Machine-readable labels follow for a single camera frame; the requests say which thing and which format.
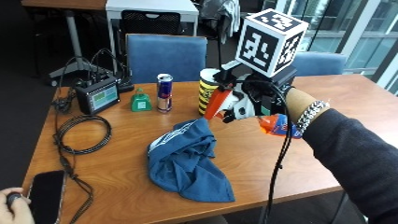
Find black smartphone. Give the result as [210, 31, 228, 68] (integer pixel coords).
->
[26, 169, 67, 224]

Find yellow black striped can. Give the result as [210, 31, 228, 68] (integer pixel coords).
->
[196, 67, 227, 117]

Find blue silver drink can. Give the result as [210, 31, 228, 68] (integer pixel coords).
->
[155, 73, 174, 114]

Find blue cloth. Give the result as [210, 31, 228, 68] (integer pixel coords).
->
[144, 117, 236, 203]

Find white marker cube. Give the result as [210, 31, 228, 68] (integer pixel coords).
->
[234, 7, 311, 78]

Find blue upholstered chair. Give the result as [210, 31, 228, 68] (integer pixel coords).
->
[123, 33, 208, 85]
[290, 50, 348, 77]

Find small green bottle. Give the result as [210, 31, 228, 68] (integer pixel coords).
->
[128, 87, 152, 113]

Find small black box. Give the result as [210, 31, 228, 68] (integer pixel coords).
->
[117, 77, 135, 93]

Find grey hanging jacket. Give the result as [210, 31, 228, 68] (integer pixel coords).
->
[198, 0, 242, 45]

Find black mesh chair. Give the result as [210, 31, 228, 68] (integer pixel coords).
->
[119, 9, 183, 36]

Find black device with screen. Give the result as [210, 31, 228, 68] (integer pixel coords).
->
[73, 77, 122, 116]

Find white table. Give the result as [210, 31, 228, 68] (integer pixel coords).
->
[103, 0, 199, 73]

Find wooden table with grey leg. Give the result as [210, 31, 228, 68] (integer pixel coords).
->
[19, 0, 115, 82]

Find thin black cable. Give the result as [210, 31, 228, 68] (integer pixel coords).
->
[50, 87, 95, 224]

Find black glove cable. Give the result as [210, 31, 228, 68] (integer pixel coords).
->
[239, 79, 294, 224]

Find silver chain bracelet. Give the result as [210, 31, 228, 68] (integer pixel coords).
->
[294, 99, 331, 135]

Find coiled black cable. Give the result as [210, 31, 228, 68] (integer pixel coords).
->
[51, 114, 113, 156]

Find black device cables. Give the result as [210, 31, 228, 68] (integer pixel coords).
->
[55, 48, 130, 91]

